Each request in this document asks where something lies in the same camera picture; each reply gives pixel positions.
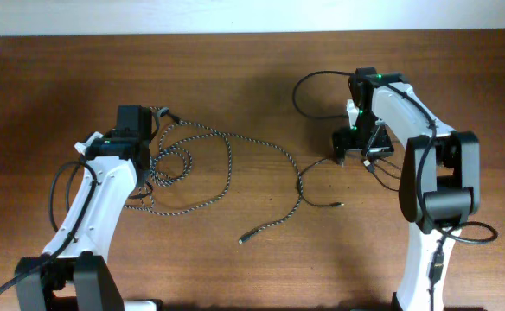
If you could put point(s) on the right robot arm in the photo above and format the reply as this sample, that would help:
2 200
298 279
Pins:
439 179

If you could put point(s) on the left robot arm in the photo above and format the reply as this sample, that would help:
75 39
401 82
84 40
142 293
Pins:
71 273

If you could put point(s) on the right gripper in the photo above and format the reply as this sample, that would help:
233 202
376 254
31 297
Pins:
341 142

